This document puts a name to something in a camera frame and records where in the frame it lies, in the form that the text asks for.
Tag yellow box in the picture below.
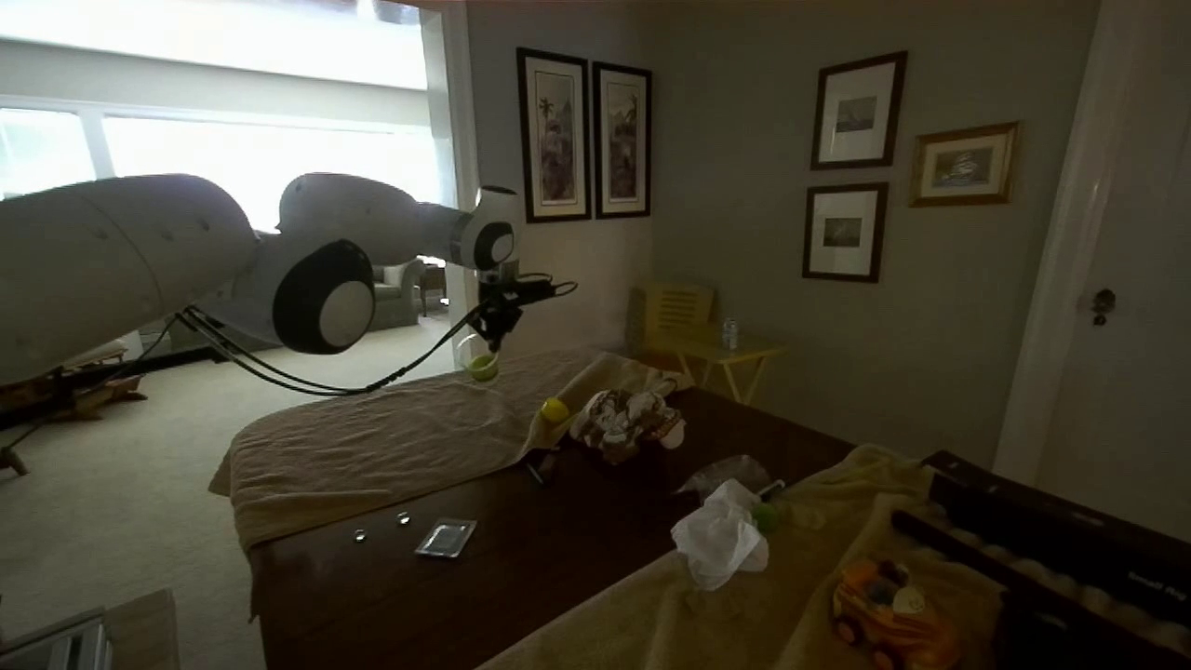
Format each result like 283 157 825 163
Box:
632 281 726 367

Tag tall black framed picture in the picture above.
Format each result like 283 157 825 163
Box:
515 45 596 228
593 59 658 223

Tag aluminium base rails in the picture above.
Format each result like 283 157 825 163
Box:
0 610 118 670

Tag brown wooden frame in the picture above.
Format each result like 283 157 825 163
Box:
0 350 150 431

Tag gold framed picture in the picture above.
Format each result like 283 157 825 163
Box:
908 121 1029 209

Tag yellowish tan towel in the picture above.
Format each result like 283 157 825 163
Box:
475 441 1016 670

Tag grey armchair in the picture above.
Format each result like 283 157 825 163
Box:
369 255 455 336

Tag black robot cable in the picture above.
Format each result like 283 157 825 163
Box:
173 298 498 401

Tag orange toy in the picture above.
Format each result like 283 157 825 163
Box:
825 554 964 670

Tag dark door knob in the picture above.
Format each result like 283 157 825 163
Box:
1088 282 1119 331

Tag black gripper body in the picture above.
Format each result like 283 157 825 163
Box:
472 272 530 338

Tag beige towel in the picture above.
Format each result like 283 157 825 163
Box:
204 350 649 554

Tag large bright window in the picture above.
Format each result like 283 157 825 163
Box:
0 0 462 247

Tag clear plastic bag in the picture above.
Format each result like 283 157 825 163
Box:
671 451 773 504

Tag black framed white picture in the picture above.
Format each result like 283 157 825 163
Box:
799 184 893 286
809 49 913 175

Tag white paper sachet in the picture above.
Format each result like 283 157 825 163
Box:
415 515 480 565

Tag white door with dark knob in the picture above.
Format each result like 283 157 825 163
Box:
991 0 1191 544

